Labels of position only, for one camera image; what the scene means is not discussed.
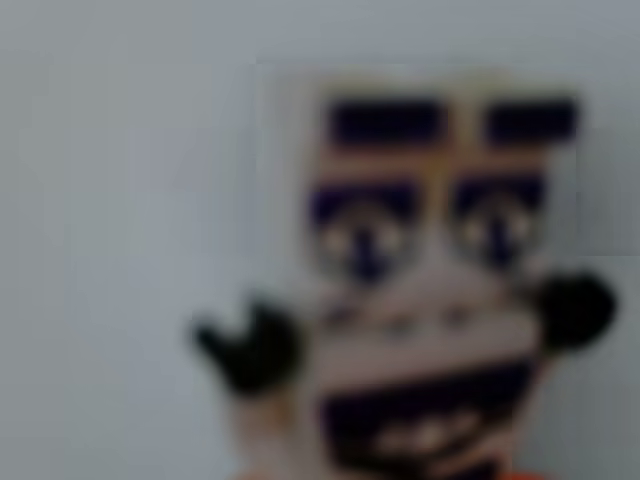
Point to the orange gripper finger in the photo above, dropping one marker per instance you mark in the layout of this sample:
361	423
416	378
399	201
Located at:
530	476

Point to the small white toy figure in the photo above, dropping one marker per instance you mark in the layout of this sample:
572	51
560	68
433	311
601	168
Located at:
420	280

